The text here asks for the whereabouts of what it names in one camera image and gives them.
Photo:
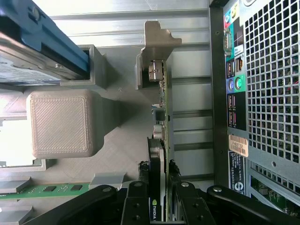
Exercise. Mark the grey printed parts rack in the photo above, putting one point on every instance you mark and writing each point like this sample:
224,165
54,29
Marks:
58,122

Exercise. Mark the green RAM stick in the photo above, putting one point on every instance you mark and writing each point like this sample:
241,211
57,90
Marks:
47,188

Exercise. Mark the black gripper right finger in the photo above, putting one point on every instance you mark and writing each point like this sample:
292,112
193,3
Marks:
197,206

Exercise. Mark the hard disk in blue caddy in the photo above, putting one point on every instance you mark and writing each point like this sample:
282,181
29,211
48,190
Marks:
28,35

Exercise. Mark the open black PC case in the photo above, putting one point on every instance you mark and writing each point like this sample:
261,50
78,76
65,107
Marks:
218,93

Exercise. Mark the CPU chip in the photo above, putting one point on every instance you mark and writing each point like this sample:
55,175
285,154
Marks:
14,140

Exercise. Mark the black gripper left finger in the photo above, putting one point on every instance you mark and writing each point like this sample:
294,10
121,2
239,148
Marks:
136,206

